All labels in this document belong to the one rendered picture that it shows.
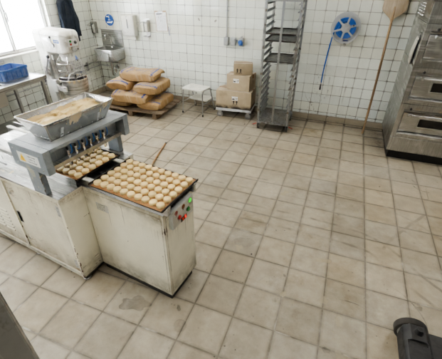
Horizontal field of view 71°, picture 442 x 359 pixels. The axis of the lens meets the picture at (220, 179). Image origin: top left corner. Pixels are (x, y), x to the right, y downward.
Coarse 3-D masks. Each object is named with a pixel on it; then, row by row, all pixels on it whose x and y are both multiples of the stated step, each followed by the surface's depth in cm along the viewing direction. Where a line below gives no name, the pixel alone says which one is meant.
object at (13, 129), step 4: (8, 128) 284; (12, 128) 280; (16, 128) 279; (20, 128) 279; (12, 132) 284; (16, 132) 281; (20, 132) 278; (24, 132) 274; (28, 132) 272; (112, 160) 234; (116, 160) 232; (120, 160) 232; (108, 164) 239; (112, 164) 236; (116, 164) 234; (192, 188) 208
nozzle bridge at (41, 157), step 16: (112, 112) 238; (80, 128) 212; (96, 128) 213; (112, 128) 238; (128, 128) 241; (16, 144) 192; (32, 144) 192; (48, 144) 192; (64, 144) 194; (80, 144) 216; (96, 144) 222; (112, 144) 254; (16, 160) 201; (32, 160) 191; (48, 160) 187; (64, 160) 202; (32, 176) 201; (48, 192) 205
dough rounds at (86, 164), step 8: (88, 152) 237; (96, 152) 242; (104, 152) 238; (80, 160) 227; (88, 160) 229; (96, 160) 228; (104, 160) 229; (64, 168) 219; (72, 168) 220; (80, 168) 218; (88, 168) 222; (72, 176) 213; (80, 176) 212
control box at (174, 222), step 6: (186, 198) 204; (192, 198) 210; (180, 204) 198; (186, 204) 205; (192, 204) 212; (174, 210) 193; (180, 210) 199; (186, 210) 207; (192, 210) 215; (174, 216) 194; (186, 216) 209; (174, 222) 197; (180, 222) 204; (174, 228) 199
